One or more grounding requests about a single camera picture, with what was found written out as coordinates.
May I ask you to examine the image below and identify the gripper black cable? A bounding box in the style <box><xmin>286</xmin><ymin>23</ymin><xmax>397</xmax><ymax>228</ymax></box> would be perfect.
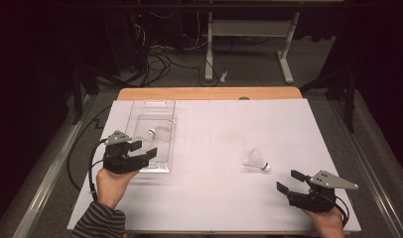
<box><xmin>334</xmin><ymin>195</ymin><xmax>350</xmax><ymax>228</ymax></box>
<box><xmin>88</xmin><ymin>138</ymin><xmax>108</xmax><ymax>202</ymax></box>

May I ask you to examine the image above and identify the metal floor rail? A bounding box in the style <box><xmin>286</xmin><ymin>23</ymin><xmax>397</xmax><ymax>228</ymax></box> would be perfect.
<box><xmin>12</xmin><ymin>95</ymin><xmax>98</xmax><ymax>238</ymax></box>
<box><xmin>328</xmin><ymin>98</ymin><xmax>403</xmax><ymax>238</ymax></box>

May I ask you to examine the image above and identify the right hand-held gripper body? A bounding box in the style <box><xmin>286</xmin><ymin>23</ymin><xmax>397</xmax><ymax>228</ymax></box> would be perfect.
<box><xmin>287</xmin><ymin>170</ymin><xmax>359</xmax><ymax>213</ymax></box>

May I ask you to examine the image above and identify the white metal stand frame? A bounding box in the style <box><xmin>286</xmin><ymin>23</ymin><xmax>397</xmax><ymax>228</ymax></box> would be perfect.
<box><xmin>203</xmin><ymin>11</ymin><xmax>301</xmax><ymax>84</ymax></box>

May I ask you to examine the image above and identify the person's right hand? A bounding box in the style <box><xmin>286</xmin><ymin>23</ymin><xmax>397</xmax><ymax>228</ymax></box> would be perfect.
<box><xmin>303</xmin><ymin>206</ymin><xmax>345</xmax><ymax>238</ymax></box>

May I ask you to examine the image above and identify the clear plastic tray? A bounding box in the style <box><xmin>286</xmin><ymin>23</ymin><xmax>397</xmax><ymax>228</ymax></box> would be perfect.
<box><xmin>124</xmin><ymin>100</ymin><xmax>177</xmax><ymax>175</ymax></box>

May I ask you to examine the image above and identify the bundle of floor cables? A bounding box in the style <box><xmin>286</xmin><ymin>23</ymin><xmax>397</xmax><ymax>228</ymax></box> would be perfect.
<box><xmin>133</xmin><ymin>11</ymin><xmax>220</xmax><ymax>87</ymax></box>

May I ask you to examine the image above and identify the person's left hand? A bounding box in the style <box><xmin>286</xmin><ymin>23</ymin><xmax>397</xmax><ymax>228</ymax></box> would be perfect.
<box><xmin>95</xmin><ymin>168</ymin><xmax>140</xmax><ymax>210</ymax></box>

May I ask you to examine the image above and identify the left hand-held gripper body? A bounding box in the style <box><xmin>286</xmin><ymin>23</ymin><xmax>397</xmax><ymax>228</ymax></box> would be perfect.
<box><xmin>102</xmin><ymin>130</ymin><xmax>150</xmax><ymax>175</ymax></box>

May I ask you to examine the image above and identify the dark computer tower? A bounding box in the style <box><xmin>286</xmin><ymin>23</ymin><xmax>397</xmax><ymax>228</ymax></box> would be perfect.
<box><xmin>101</xmin><ymin>11</ymin><xmax>151</xmax><ymax>72</ymax></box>

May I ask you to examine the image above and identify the white shuttlecock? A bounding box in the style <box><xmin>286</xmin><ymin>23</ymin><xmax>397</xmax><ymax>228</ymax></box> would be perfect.
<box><xmin>136</xmin><ymin>128</ymin><xmax>157</xmax><ymax>147</ymax></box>
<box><xmin>155</xmin><ymin>119</ymin><xmax>174</xmax><ymax>143</ymax></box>
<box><xmin>242</xmin><ymin>148</ymin><xmax>272</xmax><ymax>173</ymax></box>

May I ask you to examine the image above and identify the long black floor cable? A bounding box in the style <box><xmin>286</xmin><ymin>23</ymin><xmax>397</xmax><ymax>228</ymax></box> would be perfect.
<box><xmin>67</xmin><ymin>104</ymin><xmax>113</xmax><ymax>191</ymax></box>

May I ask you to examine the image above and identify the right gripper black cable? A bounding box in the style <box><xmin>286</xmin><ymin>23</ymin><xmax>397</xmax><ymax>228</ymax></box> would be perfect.
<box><xmin>334</xmin><ymin>195</ymin><xmax>350</xmax><ymax>228</ymax></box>

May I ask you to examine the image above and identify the black tripod stand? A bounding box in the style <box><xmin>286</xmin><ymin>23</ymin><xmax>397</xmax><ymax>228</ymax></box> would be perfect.
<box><xmin>69</xmin><ymin>62</ymin><xmax>101</xmax><ymax>126</ymax></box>
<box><xmin>300</xmin><ymin>62</ymin><xmax>357</xmax><ymax>133</ymax></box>

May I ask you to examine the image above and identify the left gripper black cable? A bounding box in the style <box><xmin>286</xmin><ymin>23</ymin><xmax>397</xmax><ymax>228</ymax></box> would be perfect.
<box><xmin>88</xmin><ymin>138</ymin><xmax>108</xmax><ymax>202</ymax></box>

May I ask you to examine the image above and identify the white table mat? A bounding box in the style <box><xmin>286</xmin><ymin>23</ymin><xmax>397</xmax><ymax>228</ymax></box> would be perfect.
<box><xmin>67</xmin><ymin>98</ymin><xmax>362</xmax><ymax>233</ymax></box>

